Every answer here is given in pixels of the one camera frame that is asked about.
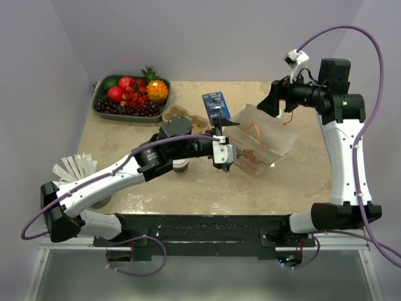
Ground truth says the black paper coffee cup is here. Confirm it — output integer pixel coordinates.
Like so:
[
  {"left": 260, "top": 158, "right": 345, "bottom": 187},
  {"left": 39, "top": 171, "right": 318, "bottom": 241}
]
[{"left": 172, "top": 159, "right": 190, "bottom": 174}]

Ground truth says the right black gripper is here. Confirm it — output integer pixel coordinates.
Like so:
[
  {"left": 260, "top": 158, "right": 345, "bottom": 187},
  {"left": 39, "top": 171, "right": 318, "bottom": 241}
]
[{"left": 258, "top": 67, "right": 326, "bottom": 117}]

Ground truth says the blue blister pack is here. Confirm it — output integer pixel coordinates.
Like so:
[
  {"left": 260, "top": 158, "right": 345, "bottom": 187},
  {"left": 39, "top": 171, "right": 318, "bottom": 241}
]
[{"left": 202, "top": 92, "right": 231, "bottom": 125}]

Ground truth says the green apple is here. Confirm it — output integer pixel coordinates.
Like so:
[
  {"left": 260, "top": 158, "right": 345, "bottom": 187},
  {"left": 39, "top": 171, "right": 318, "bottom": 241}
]
[{"left": 103, "top": 78, "right": 119, "bottom": 92}]

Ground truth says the aluminium frame rail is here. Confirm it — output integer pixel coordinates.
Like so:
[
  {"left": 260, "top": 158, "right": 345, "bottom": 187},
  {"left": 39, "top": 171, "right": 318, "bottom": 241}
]
[{"left": 25, "top": 235, "right": 384, "bottom": 300}]

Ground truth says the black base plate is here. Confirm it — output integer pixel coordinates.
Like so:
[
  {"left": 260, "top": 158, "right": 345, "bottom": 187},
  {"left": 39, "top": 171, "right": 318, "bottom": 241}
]
[{"left": 93, "top": 214, "right": 316, "bottom": 261}]

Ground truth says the purple cable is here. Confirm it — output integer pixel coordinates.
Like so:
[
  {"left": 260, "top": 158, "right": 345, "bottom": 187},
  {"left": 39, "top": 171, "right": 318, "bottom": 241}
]
[
  {"left": 20, "top": 134, "right": 222, "bottom": 277},
  {"left": 281, "top": 24, "right": 401, "bottom": 270}
]

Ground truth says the red apple back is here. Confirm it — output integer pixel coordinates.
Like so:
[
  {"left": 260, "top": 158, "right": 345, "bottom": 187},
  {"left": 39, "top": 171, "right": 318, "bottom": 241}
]
[{"left": 118, "top": 76, "right": 135, "bottom": 92}]

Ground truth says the red apple front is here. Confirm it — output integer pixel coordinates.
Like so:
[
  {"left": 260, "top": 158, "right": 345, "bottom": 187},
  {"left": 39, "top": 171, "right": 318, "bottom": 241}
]
[{"left": 107, "top": 86, "right": 125, "bottom": 103}]

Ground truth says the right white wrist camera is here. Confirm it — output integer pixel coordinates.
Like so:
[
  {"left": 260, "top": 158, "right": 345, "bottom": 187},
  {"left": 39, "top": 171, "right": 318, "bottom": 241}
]
[{"left": 284, "top": 50, "right": 310, "bottom": 83}]

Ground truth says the red apple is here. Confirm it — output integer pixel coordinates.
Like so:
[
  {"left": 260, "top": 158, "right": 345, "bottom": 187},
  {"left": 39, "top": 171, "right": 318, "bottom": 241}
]
[
  {"left": 107, "top": 86, "right": 125, "bottom": 103},
  {"left": 118, "top": 76, "right": 135, "bottom": 92}
]

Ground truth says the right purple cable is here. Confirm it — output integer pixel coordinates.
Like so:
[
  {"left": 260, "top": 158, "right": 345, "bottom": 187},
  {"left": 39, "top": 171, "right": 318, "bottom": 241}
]
[{"left": 281, "top": 24, "right": 401, "bottom": 270}]

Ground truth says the orange pineapple toy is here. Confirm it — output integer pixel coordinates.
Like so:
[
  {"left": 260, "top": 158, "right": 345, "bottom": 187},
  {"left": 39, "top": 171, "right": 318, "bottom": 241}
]
[{"left": 141, "top": 66, "right": 169, "bottom": 104}]

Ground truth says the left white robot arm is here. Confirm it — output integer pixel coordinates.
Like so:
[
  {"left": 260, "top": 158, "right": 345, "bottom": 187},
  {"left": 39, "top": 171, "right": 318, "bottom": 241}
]
[{"left": 41, "top": 117, "right": 236, "bottom": 246}]

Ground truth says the red cherries bunch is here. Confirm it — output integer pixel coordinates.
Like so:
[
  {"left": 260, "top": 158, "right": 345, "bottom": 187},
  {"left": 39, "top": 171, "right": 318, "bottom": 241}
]
[{"left": 120, "top": 79, "right": 149, "bottom": 107}]

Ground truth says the bottom pulp cup carrier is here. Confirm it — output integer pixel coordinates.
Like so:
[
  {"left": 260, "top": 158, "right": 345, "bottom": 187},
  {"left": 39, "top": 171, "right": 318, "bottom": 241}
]
[{"left": 162, "top": 105, "right": 211, "bottom": 134}]

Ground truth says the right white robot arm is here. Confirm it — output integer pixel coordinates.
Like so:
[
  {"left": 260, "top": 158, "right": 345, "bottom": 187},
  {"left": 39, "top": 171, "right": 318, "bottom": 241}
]
[{"left": 257, "top": 56, "right": 382, "bottom": 246}]

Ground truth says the dark red grape bunch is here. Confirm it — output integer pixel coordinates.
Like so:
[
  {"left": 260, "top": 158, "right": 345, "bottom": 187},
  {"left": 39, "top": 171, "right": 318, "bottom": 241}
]
[{"left": 95, "top": 97, "right": 161, "bottom": 117}]

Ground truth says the grey straw holder cup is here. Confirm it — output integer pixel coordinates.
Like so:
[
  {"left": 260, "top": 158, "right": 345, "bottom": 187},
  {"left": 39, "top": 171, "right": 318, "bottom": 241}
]
[{"left": 90, "top": 196, "right": 112, "bottom": 209}]

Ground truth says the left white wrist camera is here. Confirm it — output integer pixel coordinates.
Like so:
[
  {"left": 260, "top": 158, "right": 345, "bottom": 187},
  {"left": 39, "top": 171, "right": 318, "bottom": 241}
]
[{"left": 212, "top": 136, "right": 237, "bottom": 164}]

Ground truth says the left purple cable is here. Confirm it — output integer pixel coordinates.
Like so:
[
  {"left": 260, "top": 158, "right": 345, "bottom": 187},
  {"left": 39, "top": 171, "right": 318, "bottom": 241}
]
[{"left": 20, "top": 134, "right": 222, "bottom": 277}]

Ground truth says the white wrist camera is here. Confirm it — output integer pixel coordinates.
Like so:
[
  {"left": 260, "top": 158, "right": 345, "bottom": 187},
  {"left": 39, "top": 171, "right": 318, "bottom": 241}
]
[
  {"left": 284, "top": 50, "right": 310, "bottom": 83},
  {"left": 212, "top": 136, "right": 237, "bottom": 164}
]

